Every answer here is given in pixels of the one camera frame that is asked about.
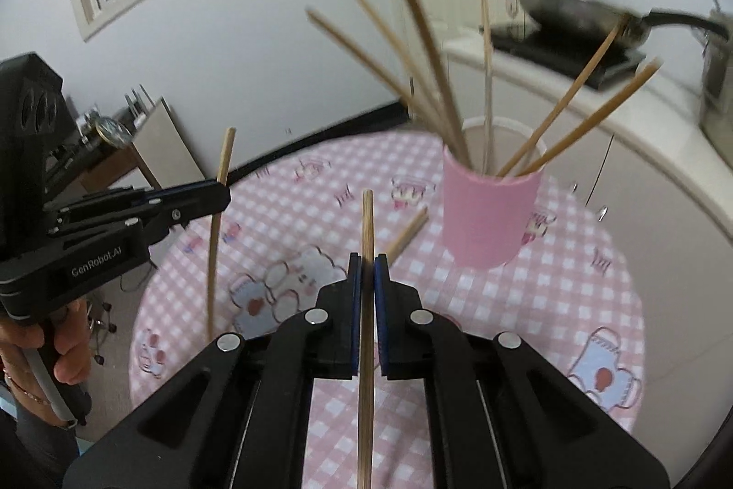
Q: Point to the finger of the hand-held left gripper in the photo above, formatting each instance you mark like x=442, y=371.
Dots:
x=194, y=194
x=154, y=225

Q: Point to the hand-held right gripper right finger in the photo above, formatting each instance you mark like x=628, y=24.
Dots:
x=381, y=288

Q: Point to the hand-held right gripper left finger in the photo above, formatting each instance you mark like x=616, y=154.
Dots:
x=355, y=288

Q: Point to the light single wooden chopstick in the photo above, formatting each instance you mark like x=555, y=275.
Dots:
x=409, y=231
x=215, y=260
x=368, y=231

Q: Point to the pink paper cup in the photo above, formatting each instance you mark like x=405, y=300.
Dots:
x=487, y=220

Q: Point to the bunch of wooden chopsticks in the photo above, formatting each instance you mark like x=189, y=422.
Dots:
x=438, y=82

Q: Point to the person's left forearm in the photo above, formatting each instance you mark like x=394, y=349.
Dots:
x=26, y=443

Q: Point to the person's left hand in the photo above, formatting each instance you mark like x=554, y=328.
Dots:
x=66, y=351

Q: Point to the brown white side cabinet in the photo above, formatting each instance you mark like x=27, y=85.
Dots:
x=166, y=145

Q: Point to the round clock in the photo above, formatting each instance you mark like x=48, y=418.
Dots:
x=113, y=131

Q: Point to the metal rack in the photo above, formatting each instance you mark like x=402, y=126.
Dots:
x=138, y=102

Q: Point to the pink checkered cartoon tablecloth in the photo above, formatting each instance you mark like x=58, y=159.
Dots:
x=544, y=323

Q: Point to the white kitchen cabinet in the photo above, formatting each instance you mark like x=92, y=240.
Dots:
x=641, y=168

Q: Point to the black induction cooktop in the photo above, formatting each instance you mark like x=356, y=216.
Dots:
x=561, y=59

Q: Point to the stainless steel steamer pot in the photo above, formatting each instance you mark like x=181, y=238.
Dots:
x=718, y=82

